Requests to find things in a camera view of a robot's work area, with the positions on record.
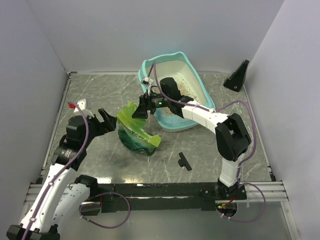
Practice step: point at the cat litter in box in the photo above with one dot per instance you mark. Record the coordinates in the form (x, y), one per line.
(186, 87)

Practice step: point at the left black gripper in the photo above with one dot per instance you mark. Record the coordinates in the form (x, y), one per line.
(109, 125)

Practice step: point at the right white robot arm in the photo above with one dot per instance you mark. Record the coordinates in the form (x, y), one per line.
(232, 137)

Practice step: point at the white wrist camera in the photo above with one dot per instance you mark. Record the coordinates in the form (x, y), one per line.
(148, 82)
(84, 106)

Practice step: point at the teal litter box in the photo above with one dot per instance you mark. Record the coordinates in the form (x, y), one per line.
(177, 66)

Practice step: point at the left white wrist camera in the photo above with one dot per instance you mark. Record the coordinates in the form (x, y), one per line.
(84, 106)

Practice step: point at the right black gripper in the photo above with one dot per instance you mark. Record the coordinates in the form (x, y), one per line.
(141, 112)

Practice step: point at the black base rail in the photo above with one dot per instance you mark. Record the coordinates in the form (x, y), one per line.
(164, 196)

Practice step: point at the black bag clip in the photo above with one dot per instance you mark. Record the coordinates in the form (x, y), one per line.
(183, 162)

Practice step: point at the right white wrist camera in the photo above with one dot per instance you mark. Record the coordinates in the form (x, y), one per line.
(148, 82)

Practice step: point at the green cat litter bag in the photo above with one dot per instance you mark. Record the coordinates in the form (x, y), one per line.
(131, 132)

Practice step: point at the black wedge stand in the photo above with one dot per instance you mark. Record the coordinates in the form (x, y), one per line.
(236, 80)

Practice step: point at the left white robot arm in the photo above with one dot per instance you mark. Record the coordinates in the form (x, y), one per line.
(51, 208)

